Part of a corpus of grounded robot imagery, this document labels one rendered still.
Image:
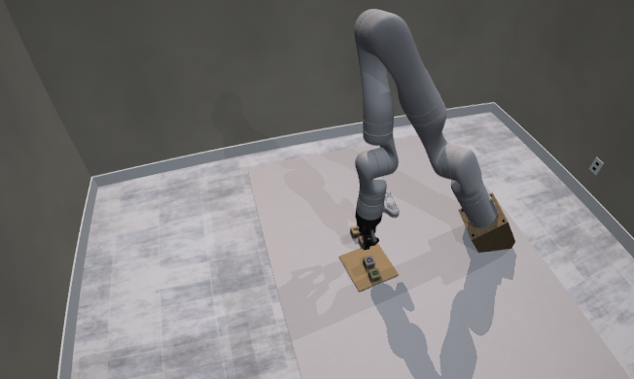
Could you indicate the tan flat square mat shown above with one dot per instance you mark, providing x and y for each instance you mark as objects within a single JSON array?
[{"x": 353, "y": 263}]

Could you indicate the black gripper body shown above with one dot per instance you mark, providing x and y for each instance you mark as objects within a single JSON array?
[{"x": 370, "y": 225}]

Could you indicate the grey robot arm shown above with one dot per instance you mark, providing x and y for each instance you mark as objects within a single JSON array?
[{"x": 383, "y": 40}]

